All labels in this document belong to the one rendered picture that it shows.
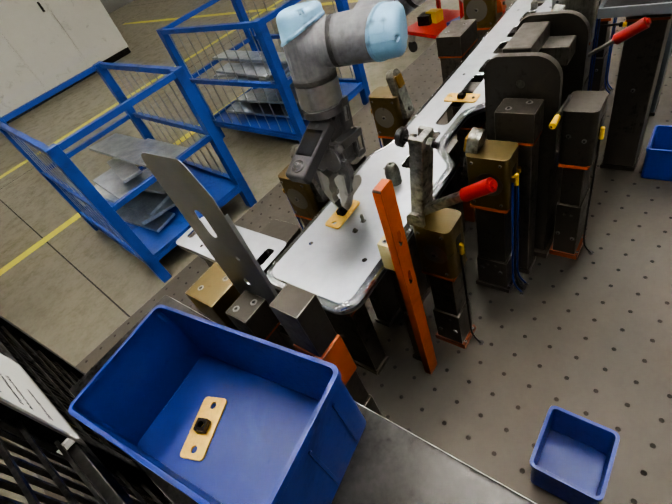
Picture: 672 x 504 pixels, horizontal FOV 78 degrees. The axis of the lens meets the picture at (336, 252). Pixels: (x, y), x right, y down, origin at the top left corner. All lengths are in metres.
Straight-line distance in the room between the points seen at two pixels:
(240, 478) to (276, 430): 0.07
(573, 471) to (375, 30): 0.77
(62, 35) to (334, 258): 8.08
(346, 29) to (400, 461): 0.58
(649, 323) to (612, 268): 0.15
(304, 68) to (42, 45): 7.94
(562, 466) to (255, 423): 0.53
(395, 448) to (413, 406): 0.38
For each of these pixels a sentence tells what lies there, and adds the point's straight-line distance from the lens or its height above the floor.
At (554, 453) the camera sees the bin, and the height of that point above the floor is 0.70.
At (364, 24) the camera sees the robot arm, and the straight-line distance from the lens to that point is 0.67.
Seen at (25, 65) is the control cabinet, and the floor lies 0.55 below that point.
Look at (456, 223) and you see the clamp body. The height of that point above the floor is 1.05.
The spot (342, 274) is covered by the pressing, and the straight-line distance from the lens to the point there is 0.74.
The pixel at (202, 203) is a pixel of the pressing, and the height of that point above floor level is 1.27.
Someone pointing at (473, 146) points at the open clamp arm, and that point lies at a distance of 0.80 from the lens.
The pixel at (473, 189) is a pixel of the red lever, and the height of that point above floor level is 1.13.
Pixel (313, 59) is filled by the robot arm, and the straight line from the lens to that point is 0.70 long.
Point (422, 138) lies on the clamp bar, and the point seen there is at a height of 1.21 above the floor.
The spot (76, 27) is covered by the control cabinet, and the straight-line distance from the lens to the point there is 8.73.
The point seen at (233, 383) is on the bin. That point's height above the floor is 1.03.
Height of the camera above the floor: 1.53
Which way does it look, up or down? 42 degrees down
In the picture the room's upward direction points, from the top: 23 degrees counter-clockwise
